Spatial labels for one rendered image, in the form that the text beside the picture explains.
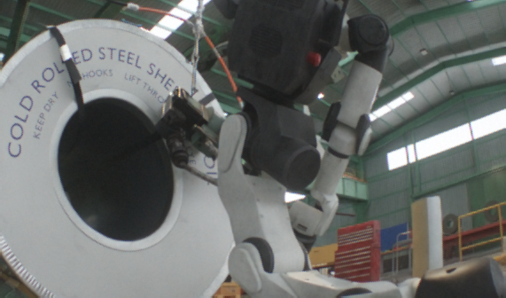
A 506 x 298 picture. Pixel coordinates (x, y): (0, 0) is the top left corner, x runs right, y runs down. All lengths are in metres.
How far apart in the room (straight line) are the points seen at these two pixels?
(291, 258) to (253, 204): 0.18
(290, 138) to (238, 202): 0.20
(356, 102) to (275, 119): 0.21
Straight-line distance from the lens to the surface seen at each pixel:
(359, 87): 1.01
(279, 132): 0.97
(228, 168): 1.07
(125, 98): 1.46
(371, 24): 0.99
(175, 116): 1.36
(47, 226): 1.22
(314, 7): 0.93
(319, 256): 11.38
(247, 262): 0.94
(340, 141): 1.03
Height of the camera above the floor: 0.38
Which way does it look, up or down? 21 degrees up
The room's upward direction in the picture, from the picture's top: 2 degrees counter-clockwise
